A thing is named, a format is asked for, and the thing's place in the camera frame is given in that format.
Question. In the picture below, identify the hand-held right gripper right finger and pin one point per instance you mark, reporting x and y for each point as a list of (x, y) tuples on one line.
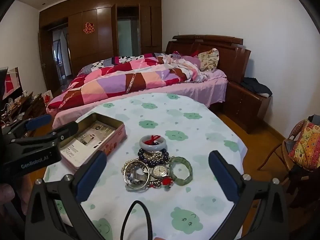
[(223, 177)]

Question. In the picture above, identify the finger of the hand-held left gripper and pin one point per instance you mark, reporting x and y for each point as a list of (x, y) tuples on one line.
[(63, 131), (37, 122)]

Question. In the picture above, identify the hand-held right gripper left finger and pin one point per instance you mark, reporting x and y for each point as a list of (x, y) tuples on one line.
[(91, 177)]

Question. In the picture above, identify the pink tin box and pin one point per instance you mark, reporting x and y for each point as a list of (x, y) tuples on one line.
[(112, 140)]

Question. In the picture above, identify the silver bangles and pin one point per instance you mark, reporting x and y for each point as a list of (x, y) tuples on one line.
[(136, 188)]

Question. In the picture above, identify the silver wristwatch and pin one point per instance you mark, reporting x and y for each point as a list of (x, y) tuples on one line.
[(158, 171)]

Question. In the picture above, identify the person's left hand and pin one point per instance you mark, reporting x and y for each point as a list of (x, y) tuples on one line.
[(6, 193)]

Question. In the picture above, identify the cluttered wooden dresser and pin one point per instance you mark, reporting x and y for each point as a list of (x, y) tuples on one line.
[(30, 105)]

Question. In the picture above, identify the red and white bag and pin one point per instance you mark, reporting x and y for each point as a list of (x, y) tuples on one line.
[(47, 98)]

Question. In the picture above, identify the printed paper leaflet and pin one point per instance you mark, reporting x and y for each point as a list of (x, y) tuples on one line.
[(92, 136)]

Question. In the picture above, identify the red box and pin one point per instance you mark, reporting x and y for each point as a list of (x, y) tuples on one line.
[(12, 82)]

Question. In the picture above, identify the red charm ornament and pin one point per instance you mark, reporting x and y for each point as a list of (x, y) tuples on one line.
[(167, 181)]

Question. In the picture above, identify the white green-cloud tablecloth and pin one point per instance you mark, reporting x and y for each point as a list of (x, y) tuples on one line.
[(180, 135)]

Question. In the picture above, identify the wooden chair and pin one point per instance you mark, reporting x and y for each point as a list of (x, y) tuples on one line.
[(285, 152)]

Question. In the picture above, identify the pink patchwork quilt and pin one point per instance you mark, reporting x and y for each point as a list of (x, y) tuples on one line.
[(112, 82)]

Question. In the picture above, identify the wooden nightstand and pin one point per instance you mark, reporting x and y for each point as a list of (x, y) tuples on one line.
[(242, 107)]

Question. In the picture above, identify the colourful patterned cushion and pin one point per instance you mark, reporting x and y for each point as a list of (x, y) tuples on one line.
[(305, 147)]

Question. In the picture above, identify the brown wooden wardrobe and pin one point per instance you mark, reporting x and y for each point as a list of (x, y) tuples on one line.
[(105, 42)]

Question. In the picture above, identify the dark clothes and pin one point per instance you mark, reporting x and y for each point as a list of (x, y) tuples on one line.
[(257, 85)]

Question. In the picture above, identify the red paper decoration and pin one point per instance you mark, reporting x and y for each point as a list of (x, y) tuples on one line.
[(89, 28)]

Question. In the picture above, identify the floral pillow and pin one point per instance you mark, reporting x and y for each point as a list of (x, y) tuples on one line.
[(208, 58)]

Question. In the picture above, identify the wooden bed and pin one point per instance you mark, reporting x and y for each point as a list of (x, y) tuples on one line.
[(235, 57)]

